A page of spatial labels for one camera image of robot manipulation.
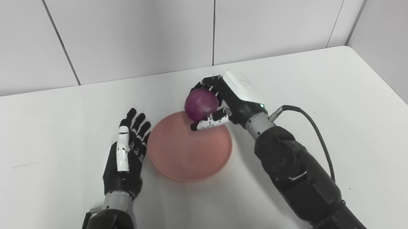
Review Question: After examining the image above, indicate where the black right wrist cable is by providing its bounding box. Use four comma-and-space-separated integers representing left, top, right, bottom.
269, 99, 349, 229

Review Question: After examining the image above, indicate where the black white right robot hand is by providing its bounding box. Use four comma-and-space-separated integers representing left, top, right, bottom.
184, 66, 270, 134

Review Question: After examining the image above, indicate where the pink round plate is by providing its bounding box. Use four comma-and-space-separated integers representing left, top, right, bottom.
143, 105, 237, 187

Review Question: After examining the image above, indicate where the purple red onion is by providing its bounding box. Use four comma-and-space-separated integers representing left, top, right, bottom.
182, 86, 221, 122

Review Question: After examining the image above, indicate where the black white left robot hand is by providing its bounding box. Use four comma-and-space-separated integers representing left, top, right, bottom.
94, 106, 160, 203

